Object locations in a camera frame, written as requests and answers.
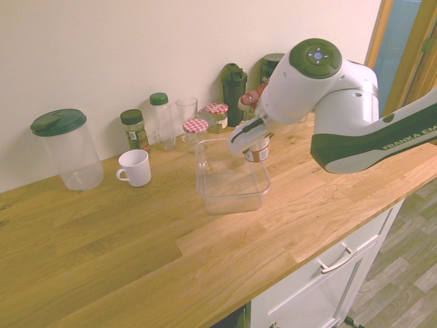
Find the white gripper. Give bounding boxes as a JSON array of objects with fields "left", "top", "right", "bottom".
[{"left": 227, "top": 115, "right": 276, "bottom": 156}]

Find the clear plastic rectangular container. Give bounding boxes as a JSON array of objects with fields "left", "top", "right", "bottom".
[{"left": 195, "top": 138, "right": 272, "bottom": 215}]

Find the checkered-lid labelled glass jar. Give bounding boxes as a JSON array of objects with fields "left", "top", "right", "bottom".
[{"left": 203, "top": 102, "right": 229, "bottom": 134}]

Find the red-capped sauce bottle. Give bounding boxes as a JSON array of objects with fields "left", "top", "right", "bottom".
[{"left": 238, "top": 83, "right": 270, "bottom": 111}]

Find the dark green flip-lid shaker bottle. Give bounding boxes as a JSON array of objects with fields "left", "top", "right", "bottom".
[{"left": 220, "top": 62, "right": 248, "bottom": 128}]

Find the checkered-lid empty glass jar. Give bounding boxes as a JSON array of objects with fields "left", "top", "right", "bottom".
[{"left": 182, "top": 118, "right": 209, "bottom": 153}]

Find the dark green printed shaker bottle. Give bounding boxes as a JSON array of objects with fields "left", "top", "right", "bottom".
[{"left": 257, "top": 53, "right": 286, "bottom": 94}]

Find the clear drinking glass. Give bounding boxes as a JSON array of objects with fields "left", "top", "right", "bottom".
[{"left": 175, "top": 96, "right": 199, "bottom": 124}]

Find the clear green-capped bottle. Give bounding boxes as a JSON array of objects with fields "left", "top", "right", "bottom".
[{"left": 149, "top": 92, "right": 178, "bottom": 152}]

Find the dark-lidded spice jar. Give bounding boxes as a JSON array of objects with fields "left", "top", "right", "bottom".
[{"left": 119, "top": 109, "right": 150, "bottom": 153}]

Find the white ceramic mug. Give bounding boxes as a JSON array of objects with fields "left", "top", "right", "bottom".
[{"left": 115, "top": 149, "right": 152, "bottom": 188}]

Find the large clear green-lidded jar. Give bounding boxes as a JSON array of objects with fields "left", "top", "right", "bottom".
[{"left": 29, "top": 108, "right": 105, "bottom": 191}]

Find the silver cabinet drawer handle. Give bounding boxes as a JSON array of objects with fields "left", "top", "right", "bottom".
[{"left": 315, "top": 243, "right": 358, "bottom": 275}]

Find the white cabinet drawer with handle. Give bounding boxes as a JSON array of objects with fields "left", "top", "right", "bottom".
[{"left": 251, "top": 200, "right": 406, "bottom": 328}]

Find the wooden door frame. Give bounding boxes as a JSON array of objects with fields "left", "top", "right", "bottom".
[{"left": 364, "top": 0, "right": 437, "bottom": 118}]

